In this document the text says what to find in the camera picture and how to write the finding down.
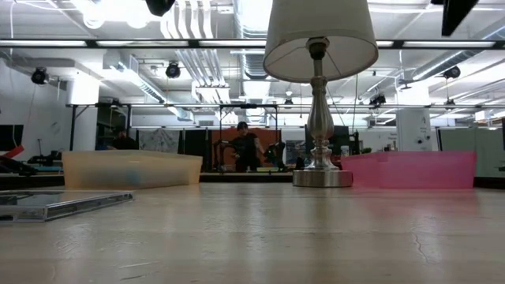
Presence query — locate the orange translucent plastic bin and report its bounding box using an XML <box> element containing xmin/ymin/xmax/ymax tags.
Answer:
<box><xmin>61</xmin><ymin>149</ymin><xmax>204</xmax><ymax>190</ymax></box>

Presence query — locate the clear jewel case black tray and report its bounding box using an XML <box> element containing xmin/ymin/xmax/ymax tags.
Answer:
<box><xmin>0</xmin><ymin>189</ymin><xmax>135</xmax><ymax>225</ymax></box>

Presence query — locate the white pillar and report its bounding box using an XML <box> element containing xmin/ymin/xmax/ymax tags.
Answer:
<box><xmin>395</xmin><ymin>107</ymin><xmax>434</xmax><ymax>153</ymax></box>

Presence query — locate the grey backdrop cloth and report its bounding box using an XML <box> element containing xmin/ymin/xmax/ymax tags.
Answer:
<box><xmin>137</xmin><ymin>128</ymin><xmax>181</xmax><ymax>158</ymax></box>

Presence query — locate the white shade silver table lamp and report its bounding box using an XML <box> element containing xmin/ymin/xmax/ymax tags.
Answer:
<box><xmin>262</xmin><ymin>0</ymin><xmax>380</xmax><ymax>189</ymax></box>

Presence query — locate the pale green partition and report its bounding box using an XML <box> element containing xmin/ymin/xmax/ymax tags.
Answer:
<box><xmin>437</xmin><ymin>127</ymin><xmax>505</xmax><ymax>178</ymax></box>

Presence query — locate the person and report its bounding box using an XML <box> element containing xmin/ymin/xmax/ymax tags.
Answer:
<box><xmin>230</xmin><ymin>121</ymin><xmax>264</xmax><ymax>174</ymax></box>
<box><xmin>98</xmin><ymin>126</ymin><xmax>140</xmax><ymax>151</ymax></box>

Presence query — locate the black backdrop cloth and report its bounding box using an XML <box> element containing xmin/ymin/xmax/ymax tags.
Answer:
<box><xmin>179</xmin><ymin>129</ymin><xmax>212</xmax><ymax>174</ymax></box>

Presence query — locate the pink translucent plastic bin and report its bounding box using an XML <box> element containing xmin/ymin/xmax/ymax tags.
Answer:
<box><xmin>340</xmin><ymin>151</ymin><xmax>478</xmax><ymax>190</ymax></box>

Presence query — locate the black background screen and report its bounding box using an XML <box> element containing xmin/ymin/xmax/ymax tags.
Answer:
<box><xmin>333</xmin><ymin>125</ymin><xmax>352</xmax><ymax>157</ymax></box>

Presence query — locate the orange backdrop cloth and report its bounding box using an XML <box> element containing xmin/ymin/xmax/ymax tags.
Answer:
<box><xmin>210</xmin><ymin>127</ymin><xmax>282</xmax><ymax>173</ymax></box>

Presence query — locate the black monitor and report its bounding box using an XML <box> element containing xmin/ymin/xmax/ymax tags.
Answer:
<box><xmin>0</xmin><ymin>124</ymin><xmax>24</xmax><ymax>153</ymax></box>

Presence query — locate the red bar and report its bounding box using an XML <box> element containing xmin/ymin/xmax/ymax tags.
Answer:
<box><xmin>0</xmin><ymin>144</ymin><xmax>25</xmax><ymax>161</ymax></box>

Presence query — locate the black ceiling light rail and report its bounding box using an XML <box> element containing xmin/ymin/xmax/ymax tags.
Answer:
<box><xmin>0</xmin><ymin>38</ymin><xmax>505</xmax><ymax>50</ymax></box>

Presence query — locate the black metal frame rig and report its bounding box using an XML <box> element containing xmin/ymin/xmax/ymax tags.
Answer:
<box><xmin>68</xmin><ymin>102</ymin><xmax>133</xmax><ymax>152</ymax></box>
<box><xmin>218</xmin><ymin>103</ymin><xmax>279</xmax><ymax>174</ymax></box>

